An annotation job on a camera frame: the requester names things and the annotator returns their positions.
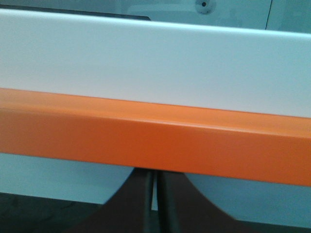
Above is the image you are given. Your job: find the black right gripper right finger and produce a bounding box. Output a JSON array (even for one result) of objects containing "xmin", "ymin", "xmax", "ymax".
[{"xmin": 157, "ymin": 171, "xmax": 256, "ymax": 233}]

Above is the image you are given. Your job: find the fume hood sash orange handle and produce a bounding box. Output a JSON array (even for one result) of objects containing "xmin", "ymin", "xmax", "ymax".
[{"xmin": 0, "ymin": 8, "xmax": 311, "ymax": 204}]

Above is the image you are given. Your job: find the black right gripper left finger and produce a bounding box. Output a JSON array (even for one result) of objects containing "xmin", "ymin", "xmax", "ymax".
[{"xmin": 65, "ymin": 168, "xmax": 153, "ymax": 233}]

